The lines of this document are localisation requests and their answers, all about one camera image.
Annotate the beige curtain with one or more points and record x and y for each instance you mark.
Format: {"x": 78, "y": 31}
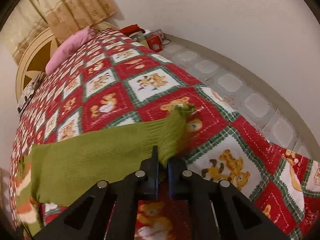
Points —
{"x": 66, "y": 17}
{"x": 24, "y": 24}

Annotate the red box on floor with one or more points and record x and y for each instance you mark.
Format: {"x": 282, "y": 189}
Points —
{"x": 154, "y": 43}

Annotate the cream wooden headboard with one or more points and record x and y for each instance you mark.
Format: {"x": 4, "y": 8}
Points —
{"x": 35, "y": 59}

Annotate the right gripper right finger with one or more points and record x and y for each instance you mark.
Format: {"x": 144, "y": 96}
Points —
{"x": 218, "y": 210}

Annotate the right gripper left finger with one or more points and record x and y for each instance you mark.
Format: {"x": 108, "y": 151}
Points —
{"x": 107, "y": 210}

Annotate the green orange striped knit sweater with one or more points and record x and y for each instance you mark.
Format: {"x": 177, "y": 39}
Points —
{"x": 61, "y": 172}

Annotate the grey white patterned pillow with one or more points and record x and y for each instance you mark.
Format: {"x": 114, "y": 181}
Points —
{"x": 29, "y": 92}

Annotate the centre right beige curtain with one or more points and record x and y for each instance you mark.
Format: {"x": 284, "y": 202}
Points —
{"x": 66, "y": 17}

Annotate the red cloth bundle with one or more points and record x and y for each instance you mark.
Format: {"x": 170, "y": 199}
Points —
{"x": 131, "y": 29}

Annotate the pink pillow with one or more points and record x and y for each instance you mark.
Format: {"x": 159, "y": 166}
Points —
{"x": 68, "y": 48}

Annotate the centre left beige curtain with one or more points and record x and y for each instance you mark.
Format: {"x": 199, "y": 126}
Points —
{"x": 24, "y": 24}

